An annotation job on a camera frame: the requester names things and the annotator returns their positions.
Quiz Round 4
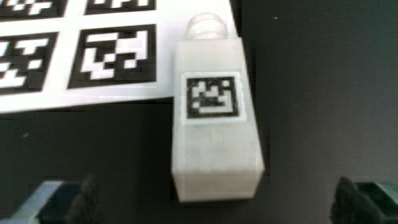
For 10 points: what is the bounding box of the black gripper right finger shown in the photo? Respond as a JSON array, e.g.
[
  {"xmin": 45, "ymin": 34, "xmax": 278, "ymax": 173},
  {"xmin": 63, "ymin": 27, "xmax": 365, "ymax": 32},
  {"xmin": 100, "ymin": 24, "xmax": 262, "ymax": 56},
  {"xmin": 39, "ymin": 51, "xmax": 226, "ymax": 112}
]
[{"xmin": 331, "ymin": 177, "xmax": 398, "ymax": 224}]

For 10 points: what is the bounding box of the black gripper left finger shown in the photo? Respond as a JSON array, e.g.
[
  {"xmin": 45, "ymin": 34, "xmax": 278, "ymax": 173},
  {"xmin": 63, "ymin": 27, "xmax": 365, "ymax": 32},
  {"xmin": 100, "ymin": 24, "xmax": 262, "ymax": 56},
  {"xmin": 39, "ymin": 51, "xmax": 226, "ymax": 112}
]
[{"xmin": 2, "ymin": 176, "xmax": 105, "ymax": 224}]

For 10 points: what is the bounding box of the white table leg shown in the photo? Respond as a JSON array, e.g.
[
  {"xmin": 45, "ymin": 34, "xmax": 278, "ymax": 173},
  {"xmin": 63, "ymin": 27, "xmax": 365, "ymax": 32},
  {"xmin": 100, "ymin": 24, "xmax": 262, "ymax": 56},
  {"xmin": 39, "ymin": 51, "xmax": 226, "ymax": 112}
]
[{"xmin": 171, "ymin": 13, "xmax": 265, "ymax": 203}]

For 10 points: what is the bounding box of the white marker sheet with tags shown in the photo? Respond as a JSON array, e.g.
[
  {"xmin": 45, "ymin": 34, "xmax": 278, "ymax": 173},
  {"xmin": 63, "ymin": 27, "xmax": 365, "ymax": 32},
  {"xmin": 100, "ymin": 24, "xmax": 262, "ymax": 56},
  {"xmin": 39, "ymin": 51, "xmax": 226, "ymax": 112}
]
[{"xmin": 0, "ymin": 0, "xmax": 237, "ymax": 114}]

